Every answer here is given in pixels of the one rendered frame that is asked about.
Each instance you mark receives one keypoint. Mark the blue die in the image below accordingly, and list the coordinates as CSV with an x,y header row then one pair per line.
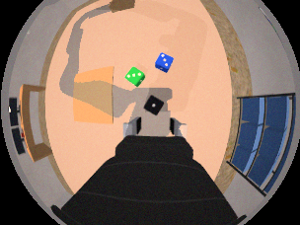
x,y
164,62

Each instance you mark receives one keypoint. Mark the black die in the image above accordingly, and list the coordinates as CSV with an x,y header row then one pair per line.
x,y
153,105

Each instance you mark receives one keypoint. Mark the green die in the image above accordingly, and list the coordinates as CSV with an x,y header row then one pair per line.
x,y
135,76

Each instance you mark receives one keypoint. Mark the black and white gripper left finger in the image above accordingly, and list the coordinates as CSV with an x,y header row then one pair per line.
x,y
133,127

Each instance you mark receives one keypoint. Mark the orange flat square mat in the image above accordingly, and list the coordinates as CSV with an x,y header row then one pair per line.
x,y
93,96

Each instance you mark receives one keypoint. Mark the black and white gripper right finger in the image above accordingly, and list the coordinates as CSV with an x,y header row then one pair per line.
x,y
177,128

